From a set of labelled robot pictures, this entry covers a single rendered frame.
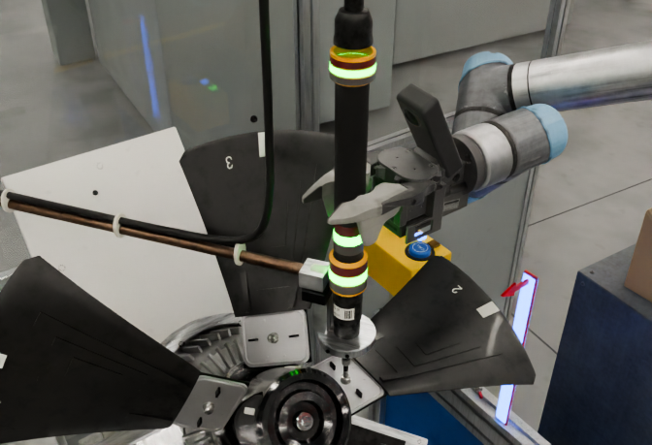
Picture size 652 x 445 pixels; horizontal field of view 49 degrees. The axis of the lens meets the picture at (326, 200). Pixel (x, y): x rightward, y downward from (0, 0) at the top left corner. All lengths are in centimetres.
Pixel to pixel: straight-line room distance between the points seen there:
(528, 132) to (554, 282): 220
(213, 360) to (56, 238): 28
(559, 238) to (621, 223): 33
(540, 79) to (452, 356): 39
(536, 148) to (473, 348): 28
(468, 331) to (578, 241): 234
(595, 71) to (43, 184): 76
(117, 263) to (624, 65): 73
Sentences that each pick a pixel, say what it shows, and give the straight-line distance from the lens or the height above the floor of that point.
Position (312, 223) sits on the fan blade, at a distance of 88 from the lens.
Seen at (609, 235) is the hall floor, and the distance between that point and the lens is 341.
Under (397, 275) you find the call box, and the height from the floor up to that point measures 104.
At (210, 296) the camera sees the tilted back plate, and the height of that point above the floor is 116.
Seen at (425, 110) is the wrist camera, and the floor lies 155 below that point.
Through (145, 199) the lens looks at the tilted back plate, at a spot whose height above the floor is 129.
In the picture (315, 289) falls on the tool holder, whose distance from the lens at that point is 82.
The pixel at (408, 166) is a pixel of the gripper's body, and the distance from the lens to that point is 78.
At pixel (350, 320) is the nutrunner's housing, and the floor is 130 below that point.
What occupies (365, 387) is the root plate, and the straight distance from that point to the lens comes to 93.
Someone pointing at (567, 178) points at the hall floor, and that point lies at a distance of 377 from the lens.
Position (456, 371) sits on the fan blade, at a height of 118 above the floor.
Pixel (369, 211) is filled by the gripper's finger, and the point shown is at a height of 147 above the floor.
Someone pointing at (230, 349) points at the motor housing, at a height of 119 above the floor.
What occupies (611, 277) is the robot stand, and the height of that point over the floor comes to 100.
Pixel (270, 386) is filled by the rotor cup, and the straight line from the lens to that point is 82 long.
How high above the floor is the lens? 187
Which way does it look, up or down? 33 degrees down
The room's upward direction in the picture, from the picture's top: straight up
